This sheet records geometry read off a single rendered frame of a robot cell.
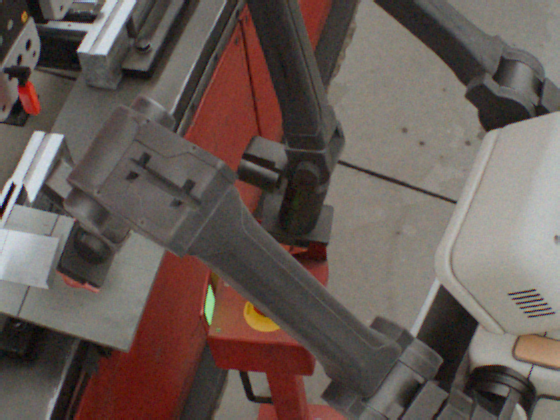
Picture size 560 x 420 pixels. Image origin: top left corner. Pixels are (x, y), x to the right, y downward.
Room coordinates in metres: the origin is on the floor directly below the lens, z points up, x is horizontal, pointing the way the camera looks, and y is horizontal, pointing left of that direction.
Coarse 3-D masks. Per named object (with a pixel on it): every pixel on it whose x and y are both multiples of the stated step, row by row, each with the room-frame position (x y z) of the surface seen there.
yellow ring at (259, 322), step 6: (246, 306) 0.84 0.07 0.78; (252, 306) 0.84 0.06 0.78; (246, 312) 0.83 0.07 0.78; (252, 312) 0.83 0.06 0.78; (246, 318) 0.82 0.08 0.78; (252, 318) 0.82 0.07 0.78; (258, 318) 0.82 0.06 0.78; (264, 318) 0.82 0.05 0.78; (252, 324) 0.81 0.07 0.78; (258, 324) 0.81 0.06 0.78; (264, 324) 0.81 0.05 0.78; (270, 324) 0.80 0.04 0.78; (264, 330) 0.80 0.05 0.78; (270, 330) 0.79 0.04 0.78
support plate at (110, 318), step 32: (32, 224) 0.90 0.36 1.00; (64, 224) 0.89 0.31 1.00; (128, 256) 0.82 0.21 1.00; (160, 256) 0.81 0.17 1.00; (0, 288) 0.80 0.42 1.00; (32, 288) 0.79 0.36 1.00; (64, 288) 0.78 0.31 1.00; (128, 288) 0.77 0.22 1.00; (32, 320) 0.74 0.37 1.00; (64, 320) 0.73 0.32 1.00; (96, 320) 0.72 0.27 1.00; (128, 320) 0.72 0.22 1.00
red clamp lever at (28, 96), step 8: (8, 72) 0.98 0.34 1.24; (16, 72) 0.98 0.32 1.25; (24, 72) 0.97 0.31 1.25; (24, 80) 0.98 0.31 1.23; (24, 88) 0.97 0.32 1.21; (32, 88) 0.98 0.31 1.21; (24, 96) 0.97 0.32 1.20; (32, 96) 0.97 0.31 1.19; (24, 104) 0.98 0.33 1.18; (32, 104) 0.97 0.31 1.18; (32, 112) 0.97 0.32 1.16
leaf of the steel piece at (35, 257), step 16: (16, 240) 0.88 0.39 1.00; (32, 240) 0.87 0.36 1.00; (48, 240) 0.87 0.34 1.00; (64, 240) 0.86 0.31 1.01; (0, 256) 0.85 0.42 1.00; (16, 256) 0.85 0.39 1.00; (32, 256) 0.84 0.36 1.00; (48, 256) 0.84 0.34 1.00; (0, 272) 0.82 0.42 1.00; (16, 272) 0.82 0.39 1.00; (32, 272) 0.82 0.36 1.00; (48, 272) 0.80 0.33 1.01; (48, 288) 0.78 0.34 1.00
